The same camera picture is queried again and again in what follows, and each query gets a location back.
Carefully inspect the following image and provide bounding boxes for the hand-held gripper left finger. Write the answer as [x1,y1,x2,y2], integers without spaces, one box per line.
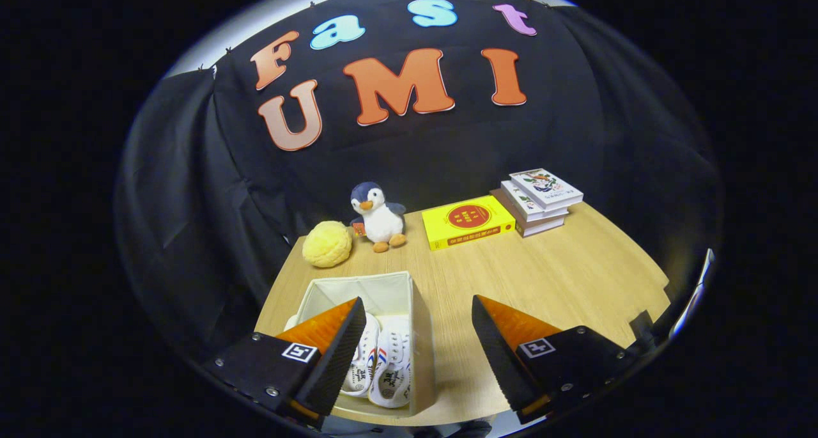
[203,297,367,429]

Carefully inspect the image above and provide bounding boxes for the yellow book with red circle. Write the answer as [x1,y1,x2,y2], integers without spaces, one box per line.
[421,195,516,252]

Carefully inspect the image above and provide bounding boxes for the beige fabric storage box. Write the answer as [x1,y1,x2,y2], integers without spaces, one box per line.
[281,271,436,419]

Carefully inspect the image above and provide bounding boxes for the white illustrated book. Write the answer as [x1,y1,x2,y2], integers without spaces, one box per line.
[509,168,584,210]

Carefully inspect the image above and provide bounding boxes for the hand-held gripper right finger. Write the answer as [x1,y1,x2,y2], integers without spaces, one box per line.
[472,294,643,425]

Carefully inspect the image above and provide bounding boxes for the yellow plush ball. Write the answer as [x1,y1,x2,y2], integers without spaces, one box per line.
[302,221,353,269]

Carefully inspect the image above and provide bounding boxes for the plush penguin toy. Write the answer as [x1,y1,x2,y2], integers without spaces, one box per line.
[349,182,408,253]

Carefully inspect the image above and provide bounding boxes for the white canvas shoe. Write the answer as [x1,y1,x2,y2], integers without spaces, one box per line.
[369,315,413,409]
[341,313,382,398]

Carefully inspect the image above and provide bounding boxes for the brown cover book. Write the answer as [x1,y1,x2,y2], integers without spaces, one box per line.
[490,189,567,238]

